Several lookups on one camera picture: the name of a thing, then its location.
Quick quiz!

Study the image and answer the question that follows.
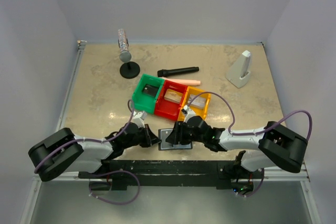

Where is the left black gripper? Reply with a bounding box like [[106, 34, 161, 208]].
[[123, 124, 162, 149]]

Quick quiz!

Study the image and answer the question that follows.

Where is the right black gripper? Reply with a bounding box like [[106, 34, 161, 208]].
[[165, 121, 206, 145]]

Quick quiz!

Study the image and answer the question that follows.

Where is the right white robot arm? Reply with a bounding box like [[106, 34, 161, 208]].
[[166, 116, 308, 178]]

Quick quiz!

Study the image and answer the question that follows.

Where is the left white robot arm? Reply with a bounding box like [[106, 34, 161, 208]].
[[28, 122, 161, 182]]

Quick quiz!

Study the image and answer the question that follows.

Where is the gold card stack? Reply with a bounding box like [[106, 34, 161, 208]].
[[164, 89, 183, 104]]

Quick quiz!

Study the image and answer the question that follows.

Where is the silver VIP card stack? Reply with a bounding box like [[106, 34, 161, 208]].
[[187, 94, 207, 109]]

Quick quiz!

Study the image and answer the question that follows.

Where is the black card stack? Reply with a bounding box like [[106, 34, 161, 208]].
[[142, 84, 159, 98]]

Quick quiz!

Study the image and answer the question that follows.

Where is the yellow plastic bin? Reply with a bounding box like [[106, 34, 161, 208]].
[[177, 86, 211, 121]]

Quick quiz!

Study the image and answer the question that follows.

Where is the red plastic bin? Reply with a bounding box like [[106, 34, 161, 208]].
[[154, 80, 187, 121]]

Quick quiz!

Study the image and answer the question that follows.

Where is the green plastic bin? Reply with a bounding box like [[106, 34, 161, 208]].
[[132, 74, 164, 114]]

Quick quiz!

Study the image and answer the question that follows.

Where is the black microphone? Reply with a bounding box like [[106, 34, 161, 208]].
[[157, 67, 200, 77]]

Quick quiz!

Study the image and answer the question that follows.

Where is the black round microphone stand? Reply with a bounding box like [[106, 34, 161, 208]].
[[120, 61, 140, 79]]

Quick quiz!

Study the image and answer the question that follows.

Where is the glitter microphone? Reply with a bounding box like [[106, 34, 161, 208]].
[[118, 29, 132, 63]]

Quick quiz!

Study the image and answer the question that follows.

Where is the white wedge charging dock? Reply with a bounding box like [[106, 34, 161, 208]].
[[225, 50, 251, 88]]

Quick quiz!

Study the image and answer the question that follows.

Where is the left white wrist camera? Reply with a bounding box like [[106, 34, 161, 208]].
[[132, 111, 147, 128]]

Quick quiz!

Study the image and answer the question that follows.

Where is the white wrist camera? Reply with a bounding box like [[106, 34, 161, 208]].
[[132, 111, 147, 128], [182, 105, 196, 123]]

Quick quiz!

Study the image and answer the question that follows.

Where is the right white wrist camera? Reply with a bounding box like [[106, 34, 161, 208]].
[[182, 105, 196, 123]]

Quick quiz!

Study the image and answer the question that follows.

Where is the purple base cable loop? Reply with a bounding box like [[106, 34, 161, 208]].
[[89, 170, 144, 205]]

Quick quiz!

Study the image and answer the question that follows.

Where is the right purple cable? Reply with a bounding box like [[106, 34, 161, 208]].
[[186, 92, 313, 141]]

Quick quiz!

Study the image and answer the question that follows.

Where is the aluminium frame rail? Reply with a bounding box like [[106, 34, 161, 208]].
[[19, 40, 87, 223]]

